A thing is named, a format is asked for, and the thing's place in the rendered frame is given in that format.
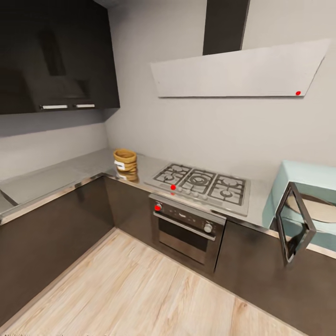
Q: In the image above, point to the popcorn bag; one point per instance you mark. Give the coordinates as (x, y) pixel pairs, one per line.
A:
(125, 160)

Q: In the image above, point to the cabinet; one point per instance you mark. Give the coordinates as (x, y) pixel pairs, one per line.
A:
(55, 55)

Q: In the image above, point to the microwave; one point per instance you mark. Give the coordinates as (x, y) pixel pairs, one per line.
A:
(304, 197)

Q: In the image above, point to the range hood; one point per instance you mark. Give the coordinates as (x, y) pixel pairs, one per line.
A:
(225, 69)

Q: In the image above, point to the drop in sink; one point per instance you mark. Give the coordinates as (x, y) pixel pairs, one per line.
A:
(19, 192)

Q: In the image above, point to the oven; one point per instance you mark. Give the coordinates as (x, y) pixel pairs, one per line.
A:
(191, 235)

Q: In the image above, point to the burner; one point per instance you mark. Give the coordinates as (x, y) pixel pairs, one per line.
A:
(222, 190)

